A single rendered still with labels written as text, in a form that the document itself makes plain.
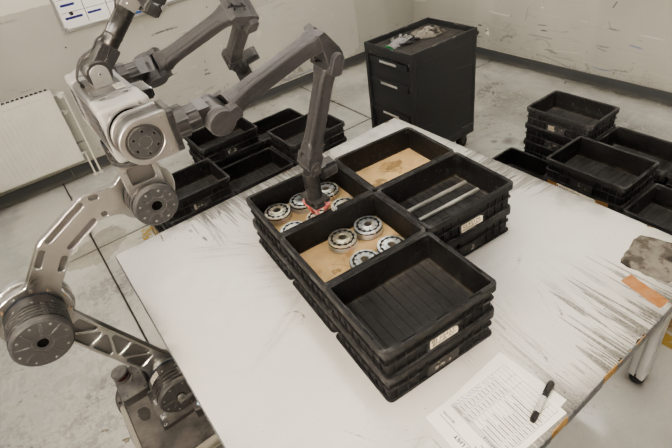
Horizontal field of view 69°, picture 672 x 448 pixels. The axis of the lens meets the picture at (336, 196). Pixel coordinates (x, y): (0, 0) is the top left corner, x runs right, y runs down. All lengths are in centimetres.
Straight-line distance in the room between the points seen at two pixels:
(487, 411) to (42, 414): 208
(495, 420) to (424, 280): 44
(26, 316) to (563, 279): 169
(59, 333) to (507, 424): 131
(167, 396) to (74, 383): 88
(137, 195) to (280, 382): 71
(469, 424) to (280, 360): 58
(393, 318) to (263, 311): 50
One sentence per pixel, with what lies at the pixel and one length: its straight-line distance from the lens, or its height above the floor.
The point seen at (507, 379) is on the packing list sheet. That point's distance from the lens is 154.
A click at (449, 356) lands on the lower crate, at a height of 74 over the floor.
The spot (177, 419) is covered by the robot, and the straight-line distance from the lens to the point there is 217.
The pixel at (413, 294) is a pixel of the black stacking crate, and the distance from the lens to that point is 155.
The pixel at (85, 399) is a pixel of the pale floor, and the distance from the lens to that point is 279.
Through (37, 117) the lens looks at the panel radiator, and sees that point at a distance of 434.
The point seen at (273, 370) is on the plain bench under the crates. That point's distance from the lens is 160.
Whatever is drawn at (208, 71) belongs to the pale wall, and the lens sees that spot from 473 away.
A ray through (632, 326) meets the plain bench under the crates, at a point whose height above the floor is 70.
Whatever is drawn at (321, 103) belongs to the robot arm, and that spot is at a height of 134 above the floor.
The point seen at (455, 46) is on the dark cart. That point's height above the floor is 83.
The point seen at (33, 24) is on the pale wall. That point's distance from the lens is 432.
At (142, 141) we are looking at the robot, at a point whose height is 145.
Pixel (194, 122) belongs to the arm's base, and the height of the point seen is 145.
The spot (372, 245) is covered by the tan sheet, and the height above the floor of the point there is 83.
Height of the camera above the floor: 197
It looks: 35 degrees down
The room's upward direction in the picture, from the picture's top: 9 degrees counter-clockwise
